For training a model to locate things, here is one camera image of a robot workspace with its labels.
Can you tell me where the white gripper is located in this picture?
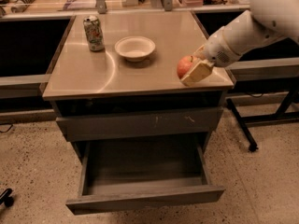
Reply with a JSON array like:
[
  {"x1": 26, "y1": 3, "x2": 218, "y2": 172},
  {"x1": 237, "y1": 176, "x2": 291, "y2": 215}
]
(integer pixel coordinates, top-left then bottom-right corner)
[{"x1": 181, "y1": 27, "x2": 241, "y2": 86}]

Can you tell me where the red apple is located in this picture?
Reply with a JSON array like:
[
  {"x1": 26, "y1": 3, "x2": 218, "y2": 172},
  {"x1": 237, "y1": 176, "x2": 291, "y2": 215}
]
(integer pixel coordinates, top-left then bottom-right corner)
[{"x1": 177, "y1": 55, "x2": 193, "y2": 78}]

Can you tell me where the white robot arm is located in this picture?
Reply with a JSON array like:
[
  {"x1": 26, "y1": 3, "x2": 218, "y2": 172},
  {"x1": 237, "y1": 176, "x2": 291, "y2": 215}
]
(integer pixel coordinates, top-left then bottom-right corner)
[{"x1": 180, "y1": 0, "x2": 299, "y2": 86}]

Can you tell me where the closed top drawer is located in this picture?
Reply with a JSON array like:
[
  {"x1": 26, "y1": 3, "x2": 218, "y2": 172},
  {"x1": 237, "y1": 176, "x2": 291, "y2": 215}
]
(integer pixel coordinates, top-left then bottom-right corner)
[{"x1": 56, "y1": 107, "x2": 223, "y2": 142}]

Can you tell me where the grey metal drawer cabinet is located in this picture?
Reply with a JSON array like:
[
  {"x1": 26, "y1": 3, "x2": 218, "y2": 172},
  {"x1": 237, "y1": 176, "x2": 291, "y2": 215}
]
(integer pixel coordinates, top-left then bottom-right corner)
[{"x1": 43, "y1": 11, "x2": 235, "y2": 156}]

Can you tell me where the open middle drawer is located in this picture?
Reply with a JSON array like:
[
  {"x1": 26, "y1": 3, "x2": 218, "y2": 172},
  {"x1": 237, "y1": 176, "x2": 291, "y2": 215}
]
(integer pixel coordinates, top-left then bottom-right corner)
[{"x1": 66, "y1": 134, "x2": 225, "y2": 215}]

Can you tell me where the white paper bowl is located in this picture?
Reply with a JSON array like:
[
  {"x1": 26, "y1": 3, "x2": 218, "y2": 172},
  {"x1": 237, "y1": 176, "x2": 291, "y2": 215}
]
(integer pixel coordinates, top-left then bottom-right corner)
[{"x1": 114, "y1": 36, "x2": 156, "y2": 62}]

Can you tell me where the green white soda can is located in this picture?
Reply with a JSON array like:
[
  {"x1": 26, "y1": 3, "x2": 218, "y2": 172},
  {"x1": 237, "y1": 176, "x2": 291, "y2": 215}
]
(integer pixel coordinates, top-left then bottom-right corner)
[{"x1": 83, "y1": 15, "x2": 105, "y2": 51}]

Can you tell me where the black chair caster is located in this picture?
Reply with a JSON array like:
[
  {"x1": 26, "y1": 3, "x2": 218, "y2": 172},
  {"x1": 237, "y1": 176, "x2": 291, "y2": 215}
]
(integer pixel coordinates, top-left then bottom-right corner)
[{"x1": 0, "y1": 188, "x2": 14, "y2": 207}]

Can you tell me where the black table leg frame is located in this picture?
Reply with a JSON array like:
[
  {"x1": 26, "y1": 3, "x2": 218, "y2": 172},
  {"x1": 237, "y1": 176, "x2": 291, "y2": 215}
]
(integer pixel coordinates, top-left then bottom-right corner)
[{"x1": 227, "y1": 88, "x2": 299, "y2": 152}]

